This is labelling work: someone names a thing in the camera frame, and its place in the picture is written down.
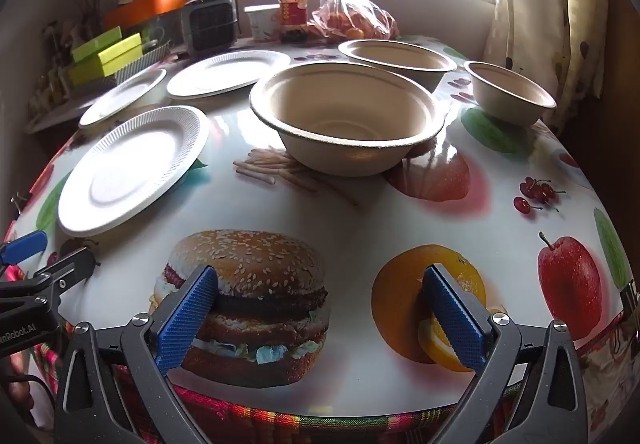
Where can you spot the fruit printed tablecloth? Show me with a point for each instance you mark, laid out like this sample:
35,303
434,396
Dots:
350,234

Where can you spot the clear bag of oranges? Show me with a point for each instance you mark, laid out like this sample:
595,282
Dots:
350,8

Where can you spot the large beige paper bowl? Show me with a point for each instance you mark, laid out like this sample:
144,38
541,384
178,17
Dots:
347,116
397,61

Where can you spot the small beige paper bowl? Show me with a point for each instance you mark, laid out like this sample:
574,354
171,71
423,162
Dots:
510,91

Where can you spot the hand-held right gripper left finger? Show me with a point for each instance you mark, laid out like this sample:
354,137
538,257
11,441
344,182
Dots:
185,319

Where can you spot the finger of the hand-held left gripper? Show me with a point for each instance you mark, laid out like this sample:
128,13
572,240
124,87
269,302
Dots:
70,269
25,244

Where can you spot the orange box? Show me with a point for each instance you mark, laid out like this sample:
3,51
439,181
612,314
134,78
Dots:
150,3

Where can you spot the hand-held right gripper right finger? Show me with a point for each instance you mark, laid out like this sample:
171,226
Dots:
455,319

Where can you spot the black binder clip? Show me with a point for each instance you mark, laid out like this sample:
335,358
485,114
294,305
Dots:
630,296
17,201

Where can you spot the lime green box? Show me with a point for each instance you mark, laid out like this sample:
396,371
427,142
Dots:
120,58
97,43

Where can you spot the cream patterned curtain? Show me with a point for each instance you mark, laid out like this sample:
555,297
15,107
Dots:
545,23

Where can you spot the glass jar with red label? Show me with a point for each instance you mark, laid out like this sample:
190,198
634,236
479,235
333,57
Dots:
293,13

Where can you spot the small grey fan heater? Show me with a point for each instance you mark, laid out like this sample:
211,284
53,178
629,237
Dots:
210,21

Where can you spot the grey striped tray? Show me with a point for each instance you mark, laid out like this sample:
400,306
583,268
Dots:
147,56

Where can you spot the white paper plate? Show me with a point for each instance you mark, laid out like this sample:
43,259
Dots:
135,168
122,96
225,71

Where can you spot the white plastic tub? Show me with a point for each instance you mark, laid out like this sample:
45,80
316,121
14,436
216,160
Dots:
262,23

